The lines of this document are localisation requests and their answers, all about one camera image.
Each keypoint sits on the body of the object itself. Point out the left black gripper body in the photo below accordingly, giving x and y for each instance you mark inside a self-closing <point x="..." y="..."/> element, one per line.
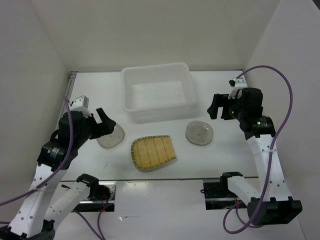
<point x="92" y="129"/>

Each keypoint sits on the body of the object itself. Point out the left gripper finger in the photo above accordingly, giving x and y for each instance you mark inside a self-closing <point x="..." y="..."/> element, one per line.
<point x="107" y="126"/>
<point x="102" y="115"/>

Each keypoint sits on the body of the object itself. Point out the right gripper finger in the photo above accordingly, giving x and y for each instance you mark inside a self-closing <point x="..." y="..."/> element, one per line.
<point x="219" y="101"/>
<point x="225" y="113"/>

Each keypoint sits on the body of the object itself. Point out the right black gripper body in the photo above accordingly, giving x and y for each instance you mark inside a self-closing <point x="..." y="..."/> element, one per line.
<point x="237" y="109"/>

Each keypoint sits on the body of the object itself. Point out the clear glass plate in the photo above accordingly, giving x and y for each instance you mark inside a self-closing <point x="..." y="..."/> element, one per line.
<point x="199" y="133"/>
<point x="112" y="140"/>

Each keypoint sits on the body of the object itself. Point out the bamboo woven tray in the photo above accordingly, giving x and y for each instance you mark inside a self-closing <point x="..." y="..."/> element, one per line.
<point x="150" y="153"/>

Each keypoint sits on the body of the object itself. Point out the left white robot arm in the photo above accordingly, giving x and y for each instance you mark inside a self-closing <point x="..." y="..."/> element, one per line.
<point x="38" y="218"/>

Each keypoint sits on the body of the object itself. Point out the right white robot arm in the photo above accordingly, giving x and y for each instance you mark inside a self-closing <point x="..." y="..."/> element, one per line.
<point x="273" y="204"/>

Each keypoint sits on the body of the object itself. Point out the white plastic bin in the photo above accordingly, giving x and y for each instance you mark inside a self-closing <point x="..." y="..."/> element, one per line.
<point x="160" y="92"/>

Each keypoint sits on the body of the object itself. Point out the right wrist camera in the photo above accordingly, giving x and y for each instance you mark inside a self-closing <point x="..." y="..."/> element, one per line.
<point x="237" y="84"/>

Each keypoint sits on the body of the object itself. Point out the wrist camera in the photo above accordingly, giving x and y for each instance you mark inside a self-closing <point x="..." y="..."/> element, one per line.
<point x="79" y="103"/>
<point x="237" y="84"/>

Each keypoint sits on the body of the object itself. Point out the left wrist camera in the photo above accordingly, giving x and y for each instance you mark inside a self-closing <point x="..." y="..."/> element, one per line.
<point x="79" y="103"/>

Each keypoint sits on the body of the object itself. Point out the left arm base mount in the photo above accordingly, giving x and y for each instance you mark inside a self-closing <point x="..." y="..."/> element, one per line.
<point x="105" y="197"/>

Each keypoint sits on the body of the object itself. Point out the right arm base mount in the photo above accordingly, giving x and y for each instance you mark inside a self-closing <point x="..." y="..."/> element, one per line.
<point x="215" y="197"/>

